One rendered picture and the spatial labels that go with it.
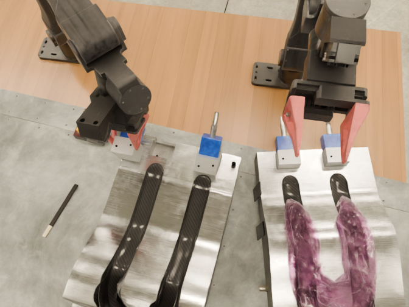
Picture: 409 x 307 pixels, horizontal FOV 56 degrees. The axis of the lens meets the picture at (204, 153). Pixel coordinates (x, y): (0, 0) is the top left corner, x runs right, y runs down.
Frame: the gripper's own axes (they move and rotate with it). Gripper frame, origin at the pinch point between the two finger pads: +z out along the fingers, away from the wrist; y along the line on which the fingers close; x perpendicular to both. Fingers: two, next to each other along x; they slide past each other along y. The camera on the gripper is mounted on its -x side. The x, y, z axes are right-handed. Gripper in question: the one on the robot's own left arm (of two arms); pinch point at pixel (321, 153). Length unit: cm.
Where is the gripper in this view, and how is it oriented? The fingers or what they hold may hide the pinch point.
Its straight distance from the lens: 54.6
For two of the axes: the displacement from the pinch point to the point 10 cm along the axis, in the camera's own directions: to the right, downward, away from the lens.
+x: 0.3, 3.6, 9.3
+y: 9.9, 1.4, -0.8
